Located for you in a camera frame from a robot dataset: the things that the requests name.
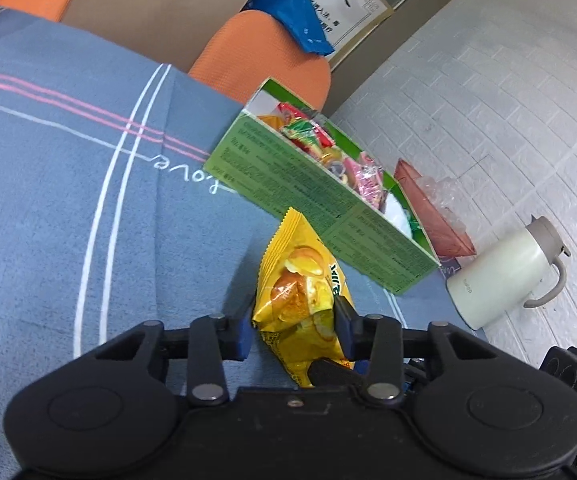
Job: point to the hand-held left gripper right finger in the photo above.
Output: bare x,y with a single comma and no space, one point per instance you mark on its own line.
343,330

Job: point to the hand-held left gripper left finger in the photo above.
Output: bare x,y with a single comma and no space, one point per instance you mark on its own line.
243,332

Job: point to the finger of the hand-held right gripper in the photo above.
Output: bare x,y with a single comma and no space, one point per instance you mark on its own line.
333,372

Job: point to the yellow snack packet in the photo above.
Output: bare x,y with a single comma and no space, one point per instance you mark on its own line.
293,280

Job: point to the green cardboard box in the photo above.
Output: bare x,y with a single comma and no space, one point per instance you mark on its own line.
288,180

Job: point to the white thermos jug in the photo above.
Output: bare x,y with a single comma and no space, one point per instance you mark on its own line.
493,280

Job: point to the pink plastic bowl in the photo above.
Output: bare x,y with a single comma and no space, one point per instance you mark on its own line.
428,210

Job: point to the clear plastic wrappers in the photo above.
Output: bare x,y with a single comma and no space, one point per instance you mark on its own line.
443,195

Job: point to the blue striped tablecloth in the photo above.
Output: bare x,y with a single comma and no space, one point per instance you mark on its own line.
68,210

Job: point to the blue plastic bag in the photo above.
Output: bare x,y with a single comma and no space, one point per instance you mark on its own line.
293,10

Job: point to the white calligraphy poster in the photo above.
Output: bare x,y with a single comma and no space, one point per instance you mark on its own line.
353,5

